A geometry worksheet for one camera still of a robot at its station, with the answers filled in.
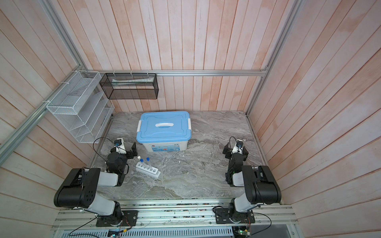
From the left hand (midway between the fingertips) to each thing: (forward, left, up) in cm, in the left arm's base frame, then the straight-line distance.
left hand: (128, 145), depth 91 cm
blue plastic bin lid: (+8, -22, +8) cm, 25 cm away
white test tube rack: (-15, -14, -5) cm, 21 cm away
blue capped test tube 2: (-13, -16, +6) cm, 21 cm away
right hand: (0, -68, +1) cm, 68 cm away
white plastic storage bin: (0, -20, -2) cm, 20 cm away
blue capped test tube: (-14, -13, +6) cm, 19 cm away
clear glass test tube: (-12, -11, +7) cm, 18 cm away
